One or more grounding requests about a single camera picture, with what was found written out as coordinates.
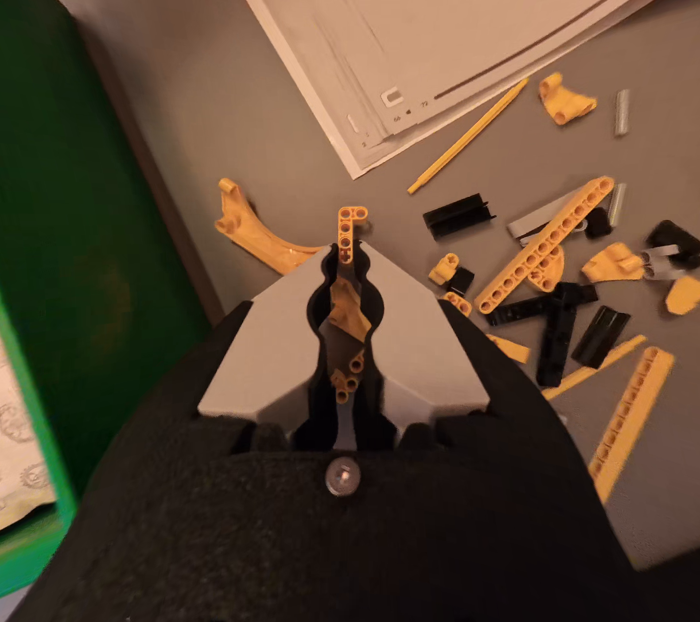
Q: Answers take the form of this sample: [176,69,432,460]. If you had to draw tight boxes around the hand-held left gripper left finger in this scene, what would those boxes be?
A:
[198,244,337,437]

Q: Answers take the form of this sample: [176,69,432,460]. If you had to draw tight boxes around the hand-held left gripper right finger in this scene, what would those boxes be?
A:
[355,240,490,434]

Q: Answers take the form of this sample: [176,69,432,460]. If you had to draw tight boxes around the yellow angled liftarm beam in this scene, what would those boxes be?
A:
[337,206,369,265]

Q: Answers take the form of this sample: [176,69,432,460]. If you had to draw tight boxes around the grey desk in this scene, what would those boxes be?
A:
[0,0,700,574]

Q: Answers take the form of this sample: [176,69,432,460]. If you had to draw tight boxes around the yellow curved arch panel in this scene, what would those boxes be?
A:
[215,177,324,276]

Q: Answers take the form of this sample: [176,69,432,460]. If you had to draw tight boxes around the thin yellow rod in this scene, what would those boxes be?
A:
[407,77,530,195]

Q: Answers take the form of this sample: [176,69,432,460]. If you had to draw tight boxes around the green plastic bin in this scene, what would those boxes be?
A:
[0,0,226,596]

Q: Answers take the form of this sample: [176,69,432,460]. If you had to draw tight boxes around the white paper packets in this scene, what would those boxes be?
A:
[0,343,57,531]

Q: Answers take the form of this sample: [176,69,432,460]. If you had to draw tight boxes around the open instruction booklet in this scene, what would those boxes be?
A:
[199,0,700,180]

